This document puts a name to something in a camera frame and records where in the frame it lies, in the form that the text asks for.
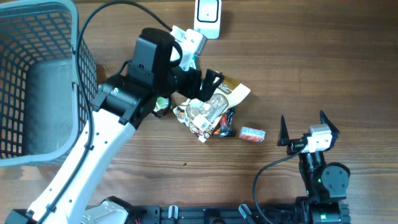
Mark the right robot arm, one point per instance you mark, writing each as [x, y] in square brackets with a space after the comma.
[325, 183]

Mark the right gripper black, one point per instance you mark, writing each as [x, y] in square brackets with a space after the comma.
[295, 144]

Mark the white barcode scanner box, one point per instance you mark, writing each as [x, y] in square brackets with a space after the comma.
[207, 20]

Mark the grey plastic mesh basket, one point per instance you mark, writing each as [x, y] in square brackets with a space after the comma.
[46, 74]

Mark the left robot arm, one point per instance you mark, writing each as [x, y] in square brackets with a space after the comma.
[160, 66]

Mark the green lid spice jar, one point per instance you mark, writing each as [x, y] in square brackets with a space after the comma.
[162, 105]

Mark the white brown snack pouch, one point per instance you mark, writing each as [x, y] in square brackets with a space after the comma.
[202, 117]

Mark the blue mouthwash bottle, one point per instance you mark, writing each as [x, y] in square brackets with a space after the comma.
[193, 62]

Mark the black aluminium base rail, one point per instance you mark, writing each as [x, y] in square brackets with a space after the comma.
[217, 214]

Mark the red white small box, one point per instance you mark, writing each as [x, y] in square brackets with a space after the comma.
[251, 134]

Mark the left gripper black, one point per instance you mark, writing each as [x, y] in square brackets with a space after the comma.
[191, 91]

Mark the red black small packet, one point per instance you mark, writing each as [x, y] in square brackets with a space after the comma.
[224, 129]

